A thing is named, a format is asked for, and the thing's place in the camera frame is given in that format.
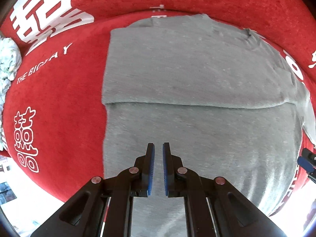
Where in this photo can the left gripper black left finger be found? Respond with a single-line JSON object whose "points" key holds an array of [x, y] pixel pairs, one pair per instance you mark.
{"points": [[103, 207]]}

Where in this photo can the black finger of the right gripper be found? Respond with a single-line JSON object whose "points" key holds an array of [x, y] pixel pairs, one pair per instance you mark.
{"points": [[307, 162]]}

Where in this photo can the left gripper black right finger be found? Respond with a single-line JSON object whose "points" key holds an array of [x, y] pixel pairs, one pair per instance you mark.
{"points": [[213, 207]]}

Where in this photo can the grey knit sweater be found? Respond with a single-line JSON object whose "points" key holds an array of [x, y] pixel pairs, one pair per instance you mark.
{"points": [[226, 101]]}

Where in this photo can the dark tablet on floor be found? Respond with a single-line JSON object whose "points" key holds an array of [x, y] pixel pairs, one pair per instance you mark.
{"points": [[6, 193]]}

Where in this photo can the floral white blue bedding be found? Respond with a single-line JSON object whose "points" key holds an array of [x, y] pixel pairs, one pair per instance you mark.
{"points": [[10, 63]]}

